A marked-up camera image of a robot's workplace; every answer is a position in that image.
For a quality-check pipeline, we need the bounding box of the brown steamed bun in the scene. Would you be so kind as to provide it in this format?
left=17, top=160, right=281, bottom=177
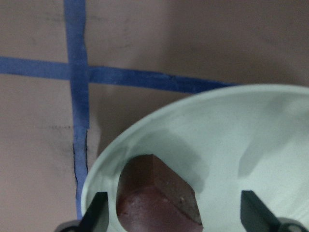
left=116, top=155, right=203, bottom=232

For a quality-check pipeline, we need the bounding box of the light green plate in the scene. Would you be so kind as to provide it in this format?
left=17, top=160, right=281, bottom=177
left=81, top=85, right=309, bottom=232

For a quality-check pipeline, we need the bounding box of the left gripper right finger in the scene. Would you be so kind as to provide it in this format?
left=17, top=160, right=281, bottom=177
left=241, top=189, right=302, bottom=232

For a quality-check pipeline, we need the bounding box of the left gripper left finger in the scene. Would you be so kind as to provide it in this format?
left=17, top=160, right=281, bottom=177
left=77, top=192, right=108, bottom=232

